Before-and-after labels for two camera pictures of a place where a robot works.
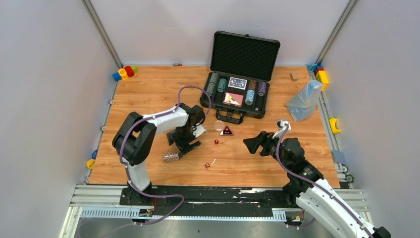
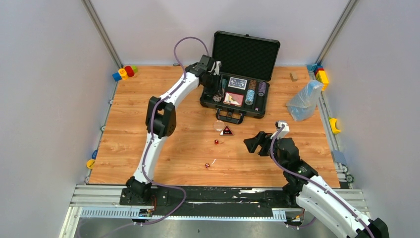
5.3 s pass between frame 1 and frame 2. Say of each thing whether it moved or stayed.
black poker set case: stayed
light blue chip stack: stayed
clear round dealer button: stayed
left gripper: moved
